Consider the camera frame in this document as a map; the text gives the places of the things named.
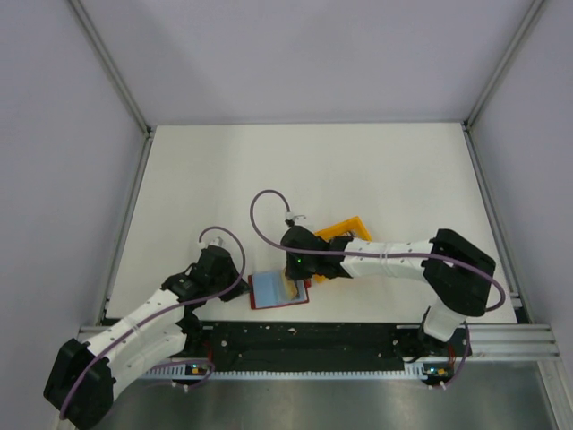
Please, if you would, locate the gold credit card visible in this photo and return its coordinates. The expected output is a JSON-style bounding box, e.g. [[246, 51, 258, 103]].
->
[[280, 269, 299, 301]]

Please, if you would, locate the red leather card holder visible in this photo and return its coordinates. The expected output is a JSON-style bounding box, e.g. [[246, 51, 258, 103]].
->
[[248, 271, 312, 310]]

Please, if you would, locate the yellow plastic card bin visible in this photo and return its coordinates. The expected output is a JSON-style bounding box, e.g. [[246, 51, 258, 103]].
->
[[312, 216, 372, 284]]

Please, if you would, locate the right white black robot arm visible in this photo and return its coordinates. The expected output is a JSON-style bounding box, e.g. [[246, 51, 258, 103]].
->
[[279, 225, 496, 355]]

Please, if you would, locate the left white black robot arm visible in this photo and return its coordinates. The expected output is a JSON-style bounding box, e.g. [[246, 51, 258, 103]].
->
[[43, 244, 248, 429]]

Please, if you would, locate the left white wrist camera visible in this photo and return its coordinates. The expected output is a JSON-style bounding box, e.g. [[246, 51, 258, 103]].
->
[[198, 236, 225, 249]]

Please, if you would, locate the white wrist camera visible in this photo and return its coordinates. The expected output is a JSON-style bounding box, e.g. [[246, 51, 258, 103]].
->
[[285, 211, 306, 226], [198, 236, 225, 249]]

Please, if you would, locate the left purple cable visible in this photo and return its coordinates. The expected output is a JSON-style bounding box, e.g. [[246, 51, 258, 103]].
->
[[57, 227, 247, 422]]

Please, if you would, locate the purple cable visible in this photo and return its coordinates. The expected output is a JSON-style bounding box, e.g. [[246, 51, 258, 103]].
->
[[57, 227, 247, 422], [249, 190, 507, 391]]

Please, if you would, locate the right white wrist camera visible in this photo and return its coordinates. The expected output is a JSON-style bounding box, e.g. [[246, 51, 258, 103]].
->
[[285, 211, 306, 226]]

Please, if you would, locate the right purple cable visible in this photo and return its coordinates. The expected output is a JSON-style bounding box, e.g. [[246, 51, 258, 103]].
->
[[249, 190, 507, 391]]

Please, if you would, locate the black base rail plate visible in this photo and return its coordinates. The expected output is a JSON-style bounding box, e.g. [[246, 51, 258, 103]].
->
[[175, 322, 466, 373]]

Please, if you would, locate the white slotted cable duct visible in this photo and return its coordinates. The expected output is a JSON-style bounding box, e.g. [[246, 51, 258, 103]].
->
[[141, 363, 449, 382]]

